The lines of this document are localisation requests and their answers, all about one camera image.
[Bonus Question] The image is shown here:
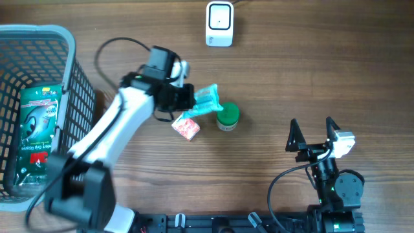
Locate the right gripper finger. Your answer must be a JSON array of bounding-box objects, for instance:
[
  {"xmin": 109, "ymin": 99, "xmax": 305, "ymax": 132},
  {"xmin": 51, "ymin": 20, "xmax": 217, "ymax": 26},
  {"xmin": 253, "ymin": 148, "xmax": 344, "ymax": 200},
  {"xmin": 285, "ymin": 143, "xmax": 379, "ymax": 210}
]
[
  {"xmin": 326, "ymin": 116, "xmax": 341, "ymax": 141},
  {"xmin": 285, "ymin": 118, "xmax": 307, "ymax": 152}
]

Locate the red white small box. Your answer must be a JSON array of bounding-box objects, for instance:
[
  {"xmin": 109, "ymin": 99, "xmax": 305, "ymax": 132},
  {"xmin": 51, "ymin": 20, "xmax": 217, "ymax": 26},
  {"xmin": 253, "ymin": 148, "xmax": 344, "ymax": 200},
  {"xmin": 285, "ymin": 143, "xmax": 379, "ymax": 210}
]
[{"xmin": 171, "ymin": 118, "xmax": 200, "ymax": 141}]

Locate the teal plastic packet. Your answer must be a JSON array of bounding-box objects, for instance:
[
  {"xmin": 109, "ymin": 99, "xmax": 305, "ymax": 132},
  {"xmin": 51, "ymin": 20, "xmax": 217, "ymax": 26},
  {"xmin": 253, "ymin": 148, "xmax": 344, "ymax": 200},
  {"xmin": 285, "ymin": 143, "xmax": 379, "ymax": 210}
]
[{"xmin": 182, "ymin": 83, "xmax": 224, "ymax": 118}]

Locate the green lid jar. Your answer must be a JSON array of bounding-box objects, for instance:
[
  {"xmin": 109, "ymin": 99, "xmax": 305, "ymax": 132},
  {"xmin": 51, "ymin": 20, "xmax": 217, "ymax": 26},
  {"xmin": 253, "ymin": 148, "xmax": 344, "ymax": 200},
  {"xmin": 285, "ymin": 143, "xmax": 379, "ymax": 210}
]
[{"xmin": 217, "ymin": 102, "xmax": 240, "ymax": 131}]

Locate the green 3M gloves package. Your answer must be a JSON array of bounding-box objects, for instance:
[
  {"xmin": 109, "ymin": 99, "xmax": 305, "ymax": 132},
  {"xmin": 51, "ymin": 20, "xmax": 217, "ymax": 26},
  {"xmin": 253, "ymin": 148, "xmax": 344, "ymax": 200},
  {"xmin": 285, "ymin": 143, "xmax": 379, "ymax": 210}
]
[{"xmin": 14, "ymin": 85, "xmax": 62, "ymax": 186}]

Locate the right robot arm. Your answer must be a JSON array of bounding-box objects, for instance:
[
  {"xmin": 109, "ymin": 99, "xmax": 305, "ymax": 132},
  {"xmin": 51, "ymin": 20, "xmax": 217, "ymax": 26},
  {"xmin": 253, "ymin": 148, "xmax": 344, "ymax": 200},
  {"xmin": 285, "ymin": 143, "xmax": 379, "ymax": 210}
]
[{"xmin": 285, "ymin": 117, "xmax": 365, "ymax": 233}]

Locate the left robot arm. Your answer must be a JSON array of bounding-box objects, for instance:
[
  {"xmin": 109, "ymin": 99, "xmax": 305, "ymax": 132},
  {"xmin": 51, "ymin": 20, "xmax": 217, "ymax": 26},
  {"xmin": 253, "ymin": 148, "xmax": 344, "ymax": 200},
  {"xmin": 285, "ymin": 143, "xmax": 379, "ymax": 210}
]
[{"xmin": 44, "ymin": 46, "xmax": 195, "ymax": 232}]

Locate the white barcode scanner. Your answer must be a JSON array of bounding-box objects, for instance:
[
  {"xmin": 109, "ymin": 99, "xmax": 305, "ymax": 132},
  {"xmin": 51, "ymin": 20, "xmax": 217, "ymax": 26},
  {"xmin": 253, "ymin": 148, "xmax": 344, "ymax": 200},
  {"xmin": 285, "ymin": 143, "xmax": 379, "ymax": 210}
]
[{"xmin": 205, "ymin": 1, "xmax": 234, "ymax": 47}]

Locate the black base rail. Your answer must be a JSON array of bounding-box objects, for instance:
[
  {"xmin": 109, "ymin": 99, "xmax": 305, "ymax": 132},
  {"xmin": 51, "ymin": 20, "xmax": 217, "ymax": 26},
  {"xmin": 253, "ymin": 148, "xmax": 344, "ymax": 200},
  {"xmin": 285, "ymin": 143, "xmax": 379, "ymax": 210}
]
[{"xmin": 133, "ymin": 210, "xmax": 365, "ymax": 233}]

